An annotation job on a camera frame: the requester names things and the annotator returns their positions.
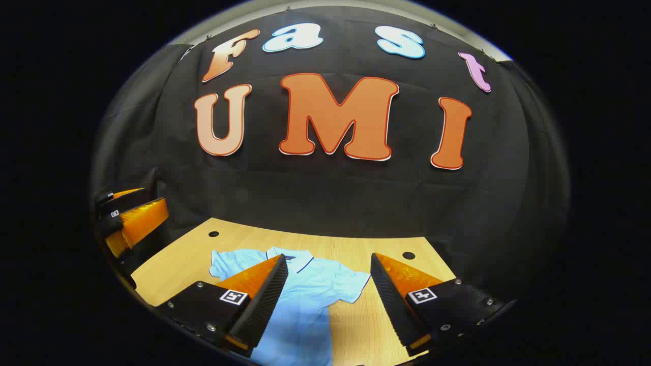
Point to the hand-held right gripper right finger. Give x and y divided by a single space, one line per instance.
394 305

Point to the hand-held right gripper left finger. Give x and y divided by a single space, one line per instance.
264 305

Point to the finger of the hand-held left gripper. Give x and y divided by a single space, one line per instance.
127 199
140 223

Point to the light blue T-shirt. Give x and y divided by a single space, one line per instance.
310 290

